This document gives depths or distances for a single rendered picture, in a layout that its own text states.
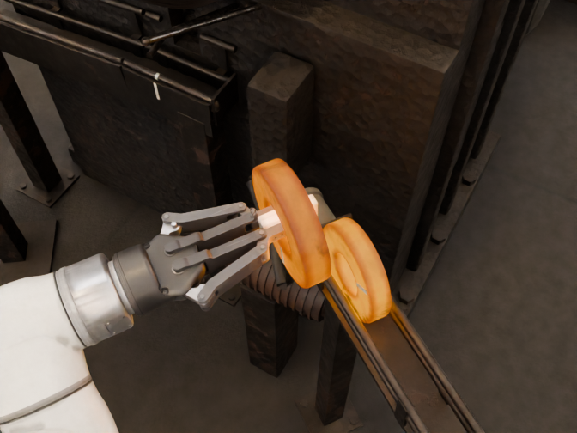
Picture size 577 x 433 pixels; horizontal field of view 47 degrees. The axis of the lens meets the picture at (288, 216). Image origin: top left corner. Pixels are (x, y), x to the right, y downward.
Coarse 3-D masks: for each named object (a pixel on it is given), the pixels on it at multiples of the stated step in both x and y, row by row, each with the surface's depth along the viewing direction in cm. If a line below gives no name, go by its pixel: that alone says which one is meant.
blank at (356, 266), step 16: (336, 224) 94; (352, 224) 93; (336, 240) 95; (352, 240) 91; (368, 240) 91; (336, 256) 98; (352, 256) 90; (368, 256) 90; (336, 272) 101; (352, 272) 93; (368, 272) 89; (384, 272) 90; (352, 288) 99; (368, 288) 90; (384, 288) 90; (352, 304) 99; (368, 304) 91; (384, 304) 92; (368, 320) 94
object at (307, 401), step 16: (336, 320) 108; (336, 336) 112; (320, 352) 128; (336, 352) 117; (352, 352) 121; (320, 368) 133; (336, 368) 124; (352, 368) 128; (320, 384) 139; (336, 384) 132; (304, 400) 156; (320, 400) 146; (336, 400) 141; (304, 416) 155; (320, 416) 153; (336, 416) 151; (352, 416) 155; (320, 432) 152; (336, 432) 153
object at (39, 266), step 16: (0, 208) 164; (0, 224) 163; (16, 224) 185; (32, 224) 185; (48, 224) 185; (0, 240) 169; (16, 240) 173; (32, 240) 182; (48, 240) 182; (0, 256) 175; (16, 256) 176; (32, 256) 179; (48, 256) 179; (0, 272) 176; (16, 272) 176; (32, 272) 176; (48, 272) 176
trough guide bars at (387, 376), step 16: (320, 288) 104; (336, 288) 98; (352, 320) 95; (400, 320) 94; (368, 336) 93; (416, 336) 92; (368, 352) 93; (416, 352) 93; (384, 368) 90; (432, 368) 90; (448, 384) 88; (400, 400) 87; (448, 400) 89; (400, 416) 89; (416, 416) 85; (464, 416) 85; (416, 432) 86; (480, 432) 83
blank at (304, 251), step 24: (264, 168) 75; (288, 168) 74; (264, 192) 77; (288, 192) 72; (288, 216) 71; (312, 216) 71; (288, 240) 74; (312, 240) 71; (288, 264) 80; (312, 264) 72
